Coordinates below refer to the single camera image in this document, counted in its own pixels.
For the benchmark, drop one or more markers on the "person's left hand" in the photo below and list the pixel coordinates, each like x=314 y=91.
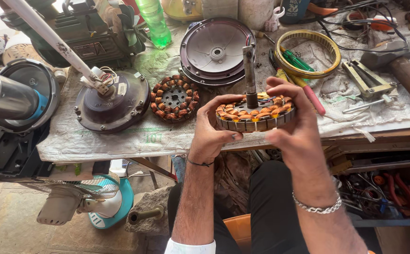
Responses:
x=203 y=137

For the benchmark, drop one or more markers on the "person's right hand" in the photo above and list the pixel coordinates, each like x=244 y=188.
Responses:
x=305 y=137

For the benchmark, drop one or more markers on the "copper-wound stator with steel shaft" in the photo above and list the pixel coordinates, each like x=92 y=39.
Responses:
x=252 y=118

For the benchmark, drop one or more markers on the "black thread wristband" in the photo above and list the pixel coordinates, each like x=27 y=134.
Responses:
x=199 y=163

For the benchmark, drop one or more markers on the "copper-wound stator without shaft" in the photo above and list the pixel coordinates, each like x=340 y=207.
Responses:
x=159 y=105

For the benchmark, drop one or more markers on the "black trousers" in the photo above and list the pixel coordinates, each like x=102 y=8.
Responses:
x=272 y=211

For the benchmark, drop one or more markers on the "metal bearing puller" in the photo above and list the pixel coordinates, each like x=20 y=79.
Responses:
x=370 y=84

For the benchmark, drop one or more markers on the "brown ceiling fan motor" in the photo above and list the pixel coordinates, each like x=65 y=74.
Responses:
x=116 y=109

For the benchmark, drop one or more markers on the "grey purple fan motor cover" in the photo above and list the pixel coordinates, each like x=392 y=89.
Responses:
x=213 y=42

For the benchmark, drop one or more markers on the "drawer of assorted tools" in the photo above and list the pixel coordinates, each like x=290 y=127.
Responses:
x=384 y=194

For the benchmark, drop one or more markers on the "white woven sack cloth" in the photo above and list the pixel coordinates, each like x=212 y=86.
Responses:
x=102 y=143

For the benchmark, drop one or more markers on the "orange plastic bucket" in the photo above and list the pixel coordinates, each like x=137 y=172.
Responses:
x=240 y=232

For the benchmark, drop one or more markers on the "grey stone block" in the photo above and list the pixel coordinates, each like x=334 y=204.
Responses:
x=148 y=225

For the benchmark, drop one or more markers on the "white shirt cuff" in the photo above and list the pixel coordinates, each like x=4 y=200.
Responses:
x=190 y=247

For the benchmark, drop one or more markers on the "teal white table fan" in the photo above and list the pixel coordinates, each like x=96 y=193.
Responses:
x=106 y=204

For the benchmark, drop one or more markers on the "white plastic clip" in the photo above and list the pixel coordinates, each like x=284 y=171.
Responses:
x=273 y=21

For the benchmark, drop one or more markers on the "green plastic bottle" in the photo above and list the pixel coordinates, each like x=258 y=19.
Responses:
x=155 y=24

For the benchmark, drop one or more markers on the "dark teal can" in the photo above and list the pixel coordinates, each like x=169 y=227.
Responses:
x=293 y=10

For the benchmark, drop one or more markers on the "yellow plastic container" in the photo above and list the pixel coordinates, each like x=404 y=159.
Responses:
x=176 y=10

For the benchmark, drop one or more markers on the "white plastic container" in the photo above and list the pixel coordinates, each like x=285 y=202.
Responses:
x=256 y=14

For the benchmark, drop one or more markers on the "dark green electric motor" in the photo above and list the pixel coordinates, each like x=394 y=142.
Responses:
x=85 y=35

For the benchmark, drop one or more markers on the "white fan downrod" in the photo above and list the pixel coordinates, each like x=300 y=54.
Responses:
x=49 y=37

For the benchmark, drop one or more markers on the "black plastic case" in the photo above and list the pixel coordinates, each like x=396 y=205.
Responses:
x=7 y=155

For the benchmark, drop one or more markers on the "silver and blue motor machine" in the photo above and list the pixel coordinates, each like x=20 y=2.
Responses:
x=11 y=95

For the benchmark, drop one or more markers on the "dusty beige fan motor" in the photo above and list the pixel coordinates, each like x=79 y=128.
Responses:
x=16 y=51

